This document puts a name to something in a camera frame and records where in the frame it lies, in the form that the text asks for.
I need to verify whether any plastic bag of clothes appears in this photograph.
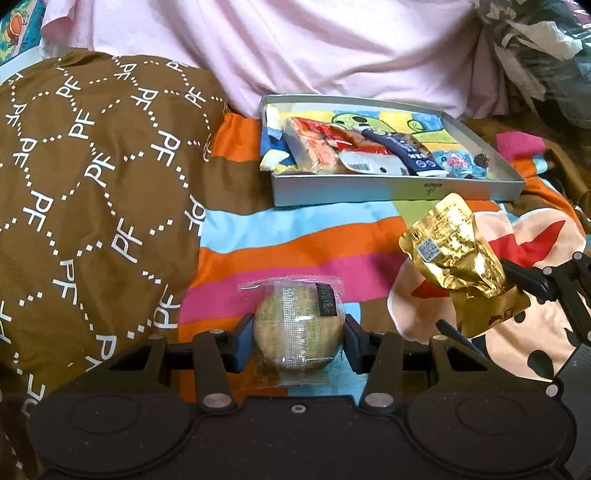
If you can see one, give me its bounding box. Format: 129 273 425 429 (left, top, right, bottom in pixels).
472 0 590 130

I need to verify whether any dark dried fruit clear packet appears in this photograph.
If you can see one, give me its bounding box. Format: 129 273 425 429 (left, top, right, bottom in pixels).
339 151 410 176

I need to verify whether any grey tray with frog drawing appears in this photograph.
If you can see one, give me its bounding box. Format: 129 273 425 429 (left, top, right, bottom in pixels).
260 94 525 207

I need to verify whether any light blue snack packet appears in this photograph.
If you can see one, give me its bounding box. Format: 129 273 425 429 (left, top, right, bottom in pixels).
433 149 489 179

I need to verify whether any pink hanging sheet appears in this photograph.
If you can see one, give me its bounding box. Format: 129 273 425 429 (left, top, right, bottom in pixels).
42 0 508 118

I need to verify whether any red meat snack packet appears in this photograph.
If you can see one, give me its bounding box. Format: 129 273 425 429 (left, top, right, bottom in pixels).
293 117 391 155

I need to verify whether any orange bread bar packet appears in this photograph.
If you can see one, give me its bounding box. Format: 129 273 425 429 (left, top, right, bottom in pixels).
283 117 352 174

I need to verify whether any round cake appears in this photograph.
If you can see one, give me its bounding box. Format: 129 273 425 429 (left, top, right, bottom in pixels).
238 275 346 388

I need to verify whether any navy blue stick snack packet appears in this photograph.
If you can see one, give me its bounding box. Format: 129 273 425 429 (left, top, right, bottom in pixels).
360 127 448 178

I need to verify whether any brown PF patterned quilt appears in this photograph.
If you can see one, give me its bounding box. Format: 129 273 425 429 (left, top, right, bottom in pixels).
1 49 226 479

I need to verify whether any gold foil snack packet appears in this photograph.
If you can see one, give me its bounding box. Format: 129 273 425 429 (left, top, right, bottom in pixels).
399 193 531 338

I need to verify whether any cartoon anime wall poster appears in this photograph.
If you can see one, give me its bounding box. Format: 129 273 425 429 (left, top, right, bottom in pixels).
0 0 46 64

